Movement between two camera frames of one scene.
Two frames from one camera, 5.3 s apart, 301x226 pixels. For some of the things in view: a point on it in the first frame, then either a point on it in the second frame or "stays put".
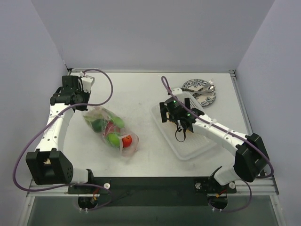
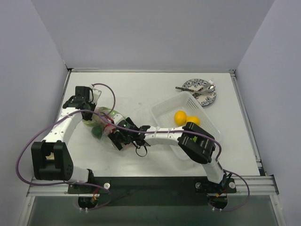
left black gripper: x=69 y=81 -> x=87 y=114
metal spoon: x=211 y=89 stays put
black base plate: x=152 y=191 stays put
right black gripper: x=163 y=112 -> x=116 y=138
